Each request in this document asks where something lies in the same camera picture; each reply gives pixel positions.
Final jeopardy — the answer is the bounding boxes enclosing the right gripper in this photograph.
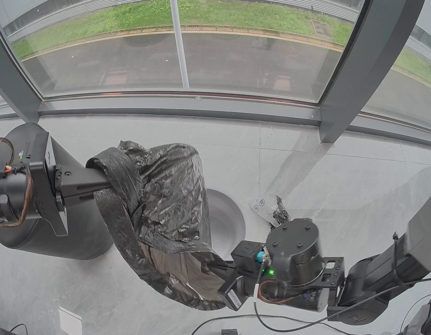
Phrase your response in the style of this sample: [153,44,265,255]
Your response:
[204,262,269,312]

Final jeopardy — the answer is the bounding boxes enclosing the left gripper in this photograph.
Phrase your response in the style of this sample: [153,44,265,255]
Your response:
[0,132,113,237]

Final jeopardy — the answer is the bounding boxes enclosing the black plastic bag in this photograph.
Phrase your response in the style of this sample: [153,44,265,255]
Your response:
[85,140,239,312]

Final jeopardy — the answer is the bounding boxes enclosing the white trash bin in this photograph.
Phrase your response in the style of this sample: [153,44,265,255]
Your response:
[205,188,250,254]

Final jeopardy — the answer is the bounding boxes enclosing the dark grey round chair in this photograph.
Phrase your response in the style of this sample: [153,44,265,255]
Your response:
[0,122,121,261]

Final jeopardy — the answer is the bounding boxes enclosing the clear printed wrapper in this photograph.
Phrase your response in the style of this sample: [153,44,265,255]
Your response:
[248,196,277,223]

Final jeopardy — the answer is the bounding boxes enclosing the window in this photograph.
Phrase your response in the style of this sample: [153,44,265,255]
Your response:
[0,0,431,146]

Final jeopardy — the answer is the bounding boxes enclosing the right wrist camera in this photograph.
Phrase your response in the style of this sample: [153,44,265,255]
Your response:
[230,240,269,277]

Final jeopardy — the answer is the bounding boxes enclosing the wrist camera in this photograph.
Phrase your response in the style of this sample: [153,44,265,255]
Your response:
[17,136,38,169]
[230,240,269,277]

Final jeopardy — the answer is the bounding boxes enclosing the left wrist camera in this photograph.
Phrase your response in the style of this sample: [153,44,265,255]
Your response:
[17,136,38,169]

